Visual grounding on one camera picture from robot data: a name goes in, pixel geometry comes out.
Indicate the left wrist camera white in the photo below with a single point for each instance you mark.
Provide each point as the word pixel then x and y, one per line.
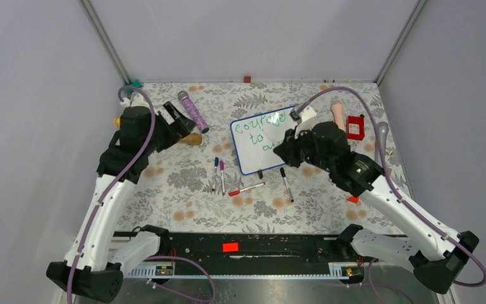
pixel 135 99

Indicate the blue whiteboard marker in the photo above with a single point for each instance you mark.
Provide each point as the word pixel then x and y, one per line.
pixel 216 164

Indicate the black whiteboard marker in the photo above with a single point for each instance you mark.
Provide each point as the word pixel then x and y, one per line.
pixel 286 183

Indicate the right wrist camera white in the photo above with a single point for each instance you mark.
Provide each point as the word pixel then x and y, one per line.
pixel 304 120

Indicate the red triangular block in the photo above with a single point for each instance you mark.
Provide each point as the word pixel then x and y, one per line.
pixel 353 199

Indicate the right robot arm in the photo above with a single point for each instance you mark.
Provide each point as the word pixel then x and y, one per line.
pixel 434 252

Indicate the silver toy microphone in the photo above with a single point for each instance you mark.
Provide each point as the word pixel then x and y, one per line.
pixel 380 142

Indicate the floral table mat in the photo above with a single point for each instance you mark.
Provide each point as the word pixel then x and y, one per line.
pixel 174 191

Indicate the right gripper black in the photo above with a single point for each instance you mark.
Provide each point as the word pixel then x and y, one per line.
pixel 286 149

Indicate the tan toy microphone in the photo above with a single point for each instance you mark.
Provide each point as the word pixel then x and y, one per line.
pixel 194 139

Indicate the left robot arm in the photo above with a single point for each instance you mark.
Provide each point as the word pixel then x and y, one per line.
pixel 89 269

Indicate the red whiteboard marker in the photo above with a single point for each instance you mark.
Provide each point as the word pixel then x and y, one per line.
pixel 246 189

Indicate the purple whiteboard marker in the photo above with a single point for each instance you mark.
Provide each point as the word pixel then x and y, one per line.
pixel 222 167

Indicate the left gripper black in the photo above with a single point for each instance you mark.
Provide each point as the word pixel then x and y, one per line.
pixel 183 125

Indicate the red tape label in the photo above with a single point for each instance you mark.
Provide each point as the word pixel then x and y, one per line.
pixel 230 247

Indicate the purple glitter toy microphone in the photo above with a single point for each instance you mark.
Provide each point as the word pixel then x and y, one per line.
pixel 183 97

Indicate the red box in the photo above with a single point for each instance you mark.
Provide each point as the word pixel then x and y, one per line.
pixel 355 128

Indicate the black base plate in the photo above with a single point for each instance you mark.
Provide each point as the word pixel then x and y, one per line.
pixel 259 254

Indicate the pink toy microphone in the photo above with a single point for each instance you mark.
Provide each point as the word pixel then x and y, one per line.
pixel 337 109

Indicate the blue framed whiteboard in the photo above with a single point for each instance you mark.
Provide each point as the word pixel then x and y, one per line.
pixel 247 134

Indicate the teal corner block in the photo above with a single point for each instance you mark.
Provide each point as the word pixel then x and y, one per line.
pixel 134 84

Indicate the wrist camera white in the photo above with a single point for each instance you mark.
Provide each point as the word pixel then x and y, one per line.
pixel 135 99
pixel 304 120

